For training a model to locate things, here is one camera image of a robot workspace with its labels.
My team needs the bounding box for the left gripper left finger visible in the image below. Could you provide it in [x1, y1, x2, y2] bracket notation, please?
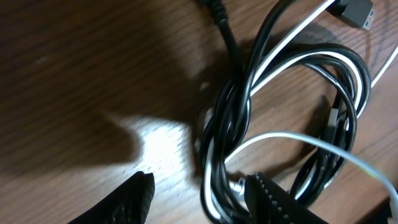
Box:
[70, 171, 155, 224]

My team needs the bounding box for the black usb cable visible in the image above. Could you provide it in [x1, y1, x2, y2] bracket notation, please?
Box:
[194, 0, 376, 224]

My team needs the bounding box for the white usb cable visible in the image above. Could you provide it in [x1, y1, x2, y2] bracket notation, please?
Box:
[201, 0, 398, 222]

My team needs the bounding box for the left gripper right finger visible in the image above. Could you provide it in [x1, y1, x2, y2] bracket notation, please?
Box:
[244, 173, 327, 224]

